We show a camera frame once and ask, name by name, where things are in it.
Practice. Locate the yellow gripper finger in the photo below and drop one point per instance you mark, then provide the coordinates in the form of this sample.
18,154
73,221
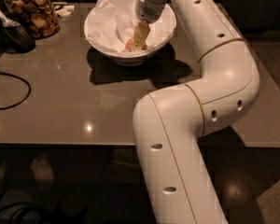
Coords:
140,35

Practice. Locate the glass jar of dried chips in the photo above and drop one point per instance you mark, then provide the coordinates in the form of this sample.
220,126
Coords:
37,16

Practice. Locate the small white items on table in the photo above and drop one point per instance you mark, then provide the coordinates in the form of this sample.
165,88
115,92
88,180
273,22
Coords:
64,11

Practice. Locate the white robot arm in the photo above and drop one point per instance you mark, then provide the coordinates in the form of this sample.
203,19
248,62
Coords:
168,123

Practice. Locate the white ceramic bowl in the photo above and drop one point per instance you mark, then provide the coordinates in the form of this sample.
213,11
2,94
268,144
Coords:
132,58

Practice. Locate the black round lid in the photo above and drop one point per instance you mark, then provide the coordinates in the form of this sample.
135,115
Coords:
18,39

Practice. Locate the white plastic scoop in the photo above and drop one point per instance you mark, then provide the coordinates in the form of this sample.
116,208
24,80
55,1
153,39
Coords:
8,22

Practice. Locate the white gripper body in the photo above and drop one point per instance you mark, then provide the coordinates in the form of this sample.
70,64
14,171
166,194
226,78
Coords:
146,10

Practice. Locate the right white shoe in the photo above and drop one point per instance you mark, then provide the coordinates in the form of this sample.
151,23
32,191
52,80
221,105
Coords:
43,173

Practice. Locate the orange-red apple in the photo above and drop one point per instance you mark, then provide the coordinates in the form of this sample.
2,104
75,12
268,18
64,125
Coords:
128,45

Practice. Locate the white crumpled paper liner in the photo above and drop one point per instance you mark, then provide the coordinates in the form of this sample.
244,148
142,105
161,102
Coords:
112,25

